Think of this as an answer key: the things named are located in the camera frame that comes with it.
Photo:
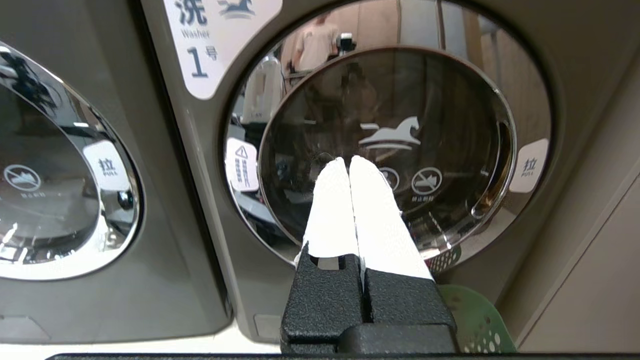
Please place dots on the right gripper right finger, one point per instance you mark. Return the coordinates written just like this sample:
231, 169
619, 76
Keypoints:
380, 225

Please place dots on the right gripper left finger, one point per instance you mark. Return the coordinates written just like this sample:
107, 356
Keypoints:
327, 220

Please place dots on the grey front-load laundry machine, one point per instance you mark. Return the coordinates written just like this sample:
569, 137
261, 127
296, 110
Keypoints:
200, 200
165, 280

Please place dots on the green perforated laundry basket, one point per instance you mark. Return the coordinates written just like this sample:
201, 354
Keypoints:
475, 320

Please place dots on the round chrome glass machine door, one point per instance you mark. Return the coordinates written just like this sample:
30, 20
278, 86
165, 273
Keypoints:
450, 125
60, 150

